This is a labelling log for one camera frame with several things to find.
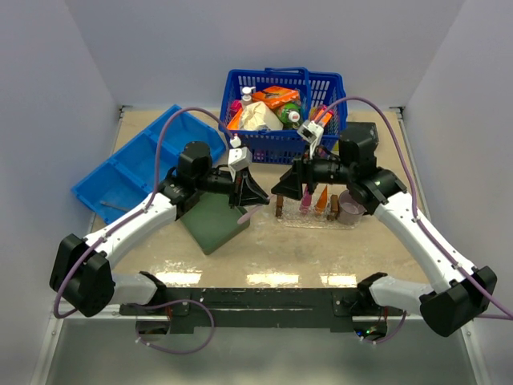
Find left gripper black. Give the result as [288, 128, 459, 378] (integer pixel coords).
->
[196, 165, 269, 209]

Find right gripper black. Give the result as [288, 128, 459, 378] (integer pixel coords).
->
[272, 143, 355, 201]

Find pink toothpaste tube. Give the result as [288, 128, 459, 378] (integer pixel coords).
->
[298, 188, 312, 215]

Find clear glass tray wooden handles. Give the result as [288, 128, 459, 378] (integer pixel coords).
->
[275, 193, 362, 229]

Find orange toothpaste tube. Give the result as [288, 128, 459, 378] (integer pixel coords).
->
[313, 186, 328, 216]

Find purple translucent cup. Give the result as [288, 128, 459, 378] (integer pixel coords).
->
[337, 190, 366, 226]

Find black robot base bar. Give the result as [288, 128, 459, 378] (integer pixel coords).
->
[120, 288, 402, 339]

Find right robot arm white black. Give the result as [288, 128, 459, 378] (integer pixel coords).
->
[272, 122, 497, 337]

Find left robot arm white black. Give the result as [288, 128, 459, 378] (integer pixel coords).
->
[50, 141, 269, 318]

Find green metal tray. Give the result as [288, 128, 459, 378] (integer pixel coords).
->
[180, 192, 250, 255]

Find grey toothbrush in bin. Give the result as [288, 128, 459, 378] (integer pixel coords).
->
[100, 201, 130, 213]

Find dark blue shopping basket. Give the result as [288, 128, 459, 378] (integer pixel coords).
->
[220, 67, 346, 164]

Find green soda bottle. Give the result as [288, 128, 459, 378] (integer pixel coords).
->
[276, 103, 302, 129]

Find orange scrub sponge pack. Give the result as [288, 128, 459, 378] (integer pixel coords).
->
[227, 108, 244, 131]

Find crumpled beige paper bag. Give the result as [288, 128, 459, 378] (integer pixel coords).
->
[239, 102, 283, 132]

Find orange pink snack box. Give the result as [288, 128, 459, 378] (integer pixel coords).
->
[306, 104, 333, 134]

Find pink carton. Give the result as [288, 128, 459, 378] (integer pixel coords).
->
[229, 99, 242, 120]

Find orange cardboard box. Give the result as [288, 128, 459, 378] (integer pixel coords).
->
[252, 86, 300, 110]

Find black box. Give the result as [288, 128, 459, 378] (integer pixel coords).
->
[346, 122, 379, 145]

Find white pump bottle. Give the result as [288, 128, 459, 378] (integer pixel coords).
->
[240, 86, 256, 108]

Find light blue compartment bin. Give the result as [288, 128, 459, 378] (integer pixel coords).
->
[71, 104, 226, 225]

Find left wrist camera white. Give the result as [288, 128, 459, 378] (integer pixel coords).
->
[228, 147, 252, 172]

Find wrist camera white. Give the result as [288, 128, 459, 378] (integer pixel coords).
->
[297, 120, 324, 160]
[228, 147, 252, 172]

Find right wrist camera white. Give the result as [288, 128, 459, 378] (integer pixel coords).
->
[297, 120, 324, 160]

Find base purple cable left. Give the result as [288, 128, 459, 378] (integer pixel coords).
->
[135, 299, 216, 355]

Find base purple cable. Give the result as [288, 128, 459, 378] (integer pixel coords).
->
[359, 302, 406, 345]
[135, 299, 216, 355]

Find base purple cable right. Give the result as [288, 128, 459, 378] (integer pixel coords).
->
[359, 302, 406, 345]

